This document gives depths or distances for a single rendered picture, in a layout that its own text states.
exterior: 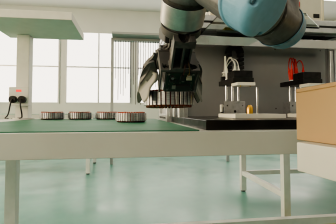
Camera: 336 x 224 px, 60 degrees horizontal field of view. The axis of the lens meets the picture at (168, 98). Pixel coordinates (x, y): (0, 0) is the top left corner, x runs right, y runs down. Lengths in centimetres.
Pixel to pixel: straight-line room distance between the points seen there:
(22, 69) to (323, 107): 141
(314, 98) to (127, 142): 34
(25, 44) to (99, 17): 606
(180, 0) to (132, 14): 718
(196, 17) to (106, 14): 719
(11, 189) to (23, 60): 62
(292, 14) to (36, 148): 50
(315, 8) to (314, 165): 90
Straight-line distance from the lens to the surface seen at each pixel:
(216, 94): 115
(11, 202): 166
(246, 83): 95
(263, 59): 124
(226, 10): 37
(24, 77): 160
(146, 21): 760
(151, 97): 60
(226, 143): 62
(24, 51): 162
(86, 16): 766
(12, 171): 163
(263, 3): 36
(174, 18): 47
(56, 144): 60
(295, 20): 50
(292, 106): 113
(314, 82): 109
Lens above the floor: 79
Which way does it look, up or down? 3 degrees up
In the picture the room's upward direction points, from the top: straight up
